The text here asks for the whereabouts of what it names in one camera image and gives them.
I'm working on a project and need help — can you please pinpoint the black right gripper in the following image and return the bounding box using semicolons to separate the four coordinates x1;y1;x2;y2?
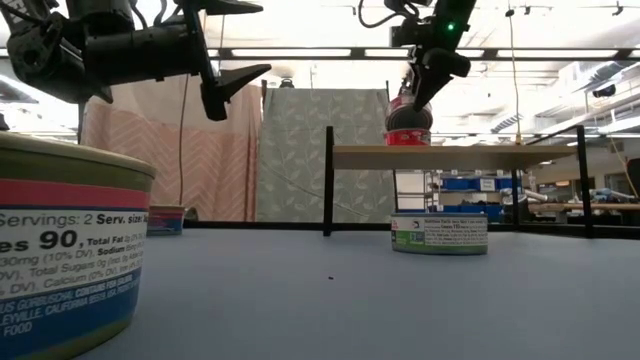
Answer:
409;0;479;112

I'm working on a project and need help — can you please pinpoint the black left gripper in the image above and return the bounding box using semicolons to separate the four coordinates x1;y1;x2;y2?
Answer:
84;0;273;122

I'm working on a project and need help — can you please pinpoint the red label seafood can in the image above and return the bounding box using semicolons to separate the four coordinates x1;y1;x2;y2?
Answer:
383;91;435;133
383;128;432;147

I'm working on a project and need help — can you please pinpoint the green white label tuna can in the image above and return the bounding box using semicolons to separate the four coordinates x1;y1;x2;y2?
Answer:
390;213;490;257

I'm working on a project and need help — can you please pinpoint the wooden shelf with black legs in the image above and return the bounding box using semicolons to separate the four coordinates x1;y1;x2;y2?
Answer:
322;124;595;239

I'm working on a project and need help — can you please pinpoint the white storage rack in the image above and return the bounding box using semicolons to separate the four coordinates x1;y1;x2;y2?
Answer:
394;168;519;225

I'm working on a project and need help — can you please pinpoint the pink chevron cloth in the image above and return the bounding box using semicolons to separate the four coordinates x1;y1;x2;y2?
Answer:
79;74;265;224

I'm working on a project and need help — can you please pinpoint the green leaf pattern cloth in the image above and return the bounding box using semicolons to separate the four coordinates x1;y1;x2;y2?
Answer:
256;87;397;224

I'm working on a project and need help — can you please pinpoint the black tripod light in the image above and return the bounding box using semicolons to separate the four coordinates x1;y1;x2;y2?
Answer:
76;99;87;146

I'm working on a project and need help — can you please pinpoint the wooden workbench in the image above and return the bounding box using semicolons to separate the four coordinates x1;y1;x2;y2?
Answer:
524;201;640;214

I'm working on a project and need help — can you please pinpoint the salmon can with gold lid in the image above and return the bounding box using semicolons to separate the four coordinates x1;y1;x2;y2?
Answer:
146;203;187;237

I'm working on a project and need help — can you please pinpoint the blue table mat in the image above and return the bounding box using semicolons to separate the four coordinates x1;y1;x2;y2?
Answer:
74;228;640;360

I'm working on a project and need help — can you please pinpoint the black rig camera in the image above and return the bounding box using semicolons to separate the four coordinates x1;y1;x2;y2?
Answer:
398;64;414;96

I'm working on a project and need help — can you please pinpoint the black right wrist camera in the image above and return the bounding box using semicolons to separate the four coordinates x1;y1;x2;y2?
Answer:
389;19;429;50

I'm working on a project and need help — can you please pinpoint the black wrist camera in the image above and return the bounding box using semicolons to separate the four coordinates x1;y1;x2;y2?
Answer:
389;19;429;50
64;0;136;36

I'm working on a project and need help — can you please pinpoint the black rig frame beam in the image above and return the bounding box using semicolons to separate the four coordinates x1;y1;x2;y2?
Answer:
207;46;640;63

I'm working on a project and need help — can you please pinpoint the yellow cord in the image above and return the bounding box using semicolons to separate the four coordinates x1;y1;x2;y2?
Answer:
504;7;524;146

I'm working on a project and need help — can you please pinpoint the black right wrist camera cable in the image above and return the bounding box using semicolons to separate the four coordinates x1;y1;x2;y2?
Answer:
357;0;419;30

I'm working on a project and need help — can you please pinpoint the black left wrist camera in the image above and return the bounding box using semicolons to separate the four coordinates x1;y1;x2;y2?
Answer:
64;0;136;36

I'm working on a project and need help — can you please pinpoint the black table frame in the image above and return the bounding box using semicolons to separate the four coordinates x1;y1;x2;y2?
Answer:
184;220;640;239

